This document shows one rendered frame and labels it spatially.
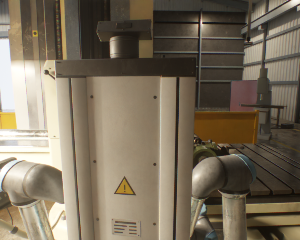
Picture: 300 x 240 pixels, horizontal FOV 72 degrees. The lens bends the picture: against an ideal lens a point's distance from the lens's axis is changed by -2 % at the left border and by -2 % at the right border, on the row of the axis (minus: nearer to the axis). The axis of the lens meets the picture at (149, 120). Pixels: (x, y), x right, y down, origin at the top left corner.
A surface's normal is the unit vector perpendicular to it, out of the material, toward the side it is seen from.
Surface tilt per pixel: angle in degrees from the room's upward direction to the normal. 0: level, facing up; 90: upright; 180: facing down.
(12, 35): 90
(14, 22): 90
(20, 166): 25
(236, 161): 35
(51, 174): 45
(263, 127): 90
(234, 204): 82
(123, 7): 90
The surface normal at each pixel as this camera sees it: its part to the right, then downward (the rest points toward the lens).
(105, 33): -0.06, 0.94
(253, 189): 0.00, -0.99
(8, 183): -0.32, 0.07
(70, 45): 0.02, 0.16
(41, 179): 0.30, -0.40
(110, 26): -0.11, -0.33
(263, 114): -0.57, 0.13
